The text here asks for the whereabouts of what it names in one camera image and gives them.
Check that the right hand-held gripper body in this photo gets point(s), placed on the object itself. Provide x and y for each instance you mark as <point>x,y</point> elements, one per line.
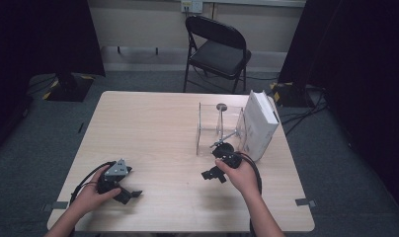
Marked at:
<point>228,156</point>

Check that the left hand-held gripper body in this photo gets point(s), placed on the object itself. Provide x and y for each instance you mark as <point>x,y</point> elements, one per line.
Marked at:
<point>117,171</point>

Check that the clear acrylic book holder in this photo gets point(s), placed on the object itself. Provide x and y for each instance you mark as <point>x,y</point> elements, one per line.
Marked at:
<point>209,131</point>

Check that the white box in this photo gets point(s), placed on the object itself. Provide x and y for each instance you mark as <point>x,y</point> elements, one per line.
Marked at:
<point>258,128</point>

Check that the person's right hand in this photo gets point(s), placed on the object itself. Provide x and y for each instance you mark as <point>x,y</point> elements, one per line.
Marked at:
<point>243,179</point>

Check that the person's left hand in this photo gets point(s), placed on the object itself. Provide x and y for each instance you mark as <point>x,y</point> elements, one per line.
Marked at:
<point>89,197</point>

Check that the grey tape strip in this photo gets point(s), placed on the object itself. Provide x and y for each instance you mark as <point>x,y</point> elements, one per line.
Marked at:
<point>304,202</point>
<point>56,205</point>

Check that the black stand base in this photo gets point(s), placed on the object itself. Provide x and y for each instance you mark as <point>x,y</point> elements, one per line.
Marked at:
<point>70,87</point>
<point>291,95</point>

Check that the black folding chair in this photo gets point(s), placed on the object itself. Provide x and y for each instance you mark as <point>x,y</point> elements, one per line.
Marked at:
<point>220,56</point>

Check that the black curtain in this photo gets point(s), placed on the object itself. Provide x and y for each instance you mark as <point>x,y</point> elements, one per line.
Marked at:
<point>39,39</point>
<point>362,65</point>

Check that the white wall outlet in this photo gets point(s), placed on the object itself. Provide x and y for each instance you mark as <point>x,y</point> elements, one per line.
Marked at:
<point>191,6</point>

